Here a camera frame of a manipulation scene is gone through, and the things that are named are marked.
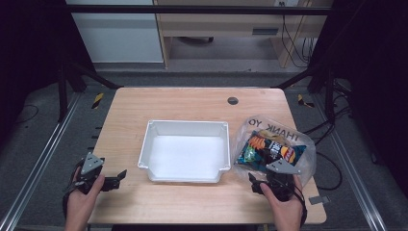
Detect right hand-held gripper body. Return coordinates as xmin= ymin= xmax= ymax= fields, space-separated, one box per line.
xmin=263 ymin=158 xmax=302 ymax=203

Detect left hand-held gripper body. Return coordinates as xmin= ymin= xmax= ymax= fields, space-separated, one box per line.
xmin=70 ymin=152 xmax=108 ymax=195

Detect blue snack packet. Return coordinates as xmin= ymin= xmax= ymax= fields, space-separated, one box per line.
xmin=235 ymin=129 xmax=308 ymax=173

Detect clear plastic bag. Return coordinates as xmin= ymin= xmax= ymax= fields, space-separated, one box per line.
xmin=231 ymin=115 xmax=318 ymax=188

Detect white plastic bin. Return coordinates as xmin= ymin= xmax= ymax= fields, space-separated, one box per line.
xmin=137 ymin=119 xmax=232 ymax=184

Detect person's left hand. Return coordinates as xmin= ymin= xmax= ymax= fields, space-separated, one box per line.
xmin=64 ymin=174 xmax=106 ymax=219

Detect person's right hand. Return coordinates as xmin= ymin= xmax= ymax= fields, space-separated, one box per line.
xmin=259 ymin=174 xmax=305 ymax=226

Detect small grey flat plate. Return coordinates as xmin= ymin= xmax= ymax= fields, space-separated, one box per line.
xmin=308 ymin=194 xmax=332 ymax=206

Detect yellow black tape strip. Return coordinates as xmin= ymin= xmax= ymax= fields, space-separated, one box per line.
xmin=296 ymin=93 xmax=316 ymax=109
xmin=91 ymin=92 xmax=106 ymax=110

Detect dark curtain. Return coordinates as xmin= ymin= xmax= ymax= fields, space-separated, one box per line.
xmin=0 ymin=0 xmax=97 ymax=148
xmin=316 ymin=0 xmax=408 ymax=193

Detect white cabinet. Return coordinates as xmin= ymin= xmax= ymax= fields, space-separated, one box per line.
xmin=64 ymin=0 xmax=165 ymax=64

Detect light wooden desk with drawer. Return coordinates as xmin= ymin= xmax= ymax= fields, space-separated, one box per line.
xmin=153 ymin=0 xmax=335 ymax=69

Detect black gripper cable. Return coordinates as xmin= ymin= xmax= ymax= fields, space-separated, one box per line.
xmin=279 ymin=178 xmax=308 ymax=227
xmin=62 ymin=159 xmax=85 ymax=219

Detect aluminium floor rail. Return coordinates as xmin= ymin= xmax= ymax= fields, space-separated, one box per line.
xmin=0 ymin=91 xmax=83 ymax=231
xmin=311 ymin=93 xmax=389 ymax=231

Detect black floor cables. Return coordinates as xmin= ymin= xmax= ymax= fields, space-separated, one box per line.
xmin=302 ymin=79 xmax=354 ymax=193

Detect thin black floor cable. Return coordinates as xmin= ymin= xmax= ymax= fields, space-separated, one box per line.
xmin=14 ymin=103 xmax=40 ymax=125

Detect black frame stand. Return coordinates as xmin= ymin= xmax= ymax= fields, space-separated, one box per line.
xmin=271 ymin=63 xmax=337 ymax=125
xmin=57 ymin=60 xmax=123 ymax=123

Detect black hanging cables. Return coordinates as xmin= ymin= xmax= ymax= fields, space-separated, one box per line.
xmin=280 ymin=2 xmax=318 ymax=68

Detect black frame crossbar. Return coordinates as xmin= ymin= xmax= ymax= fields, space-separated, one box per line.
xmin=63 ymin=4 xmax=333 ymax=16

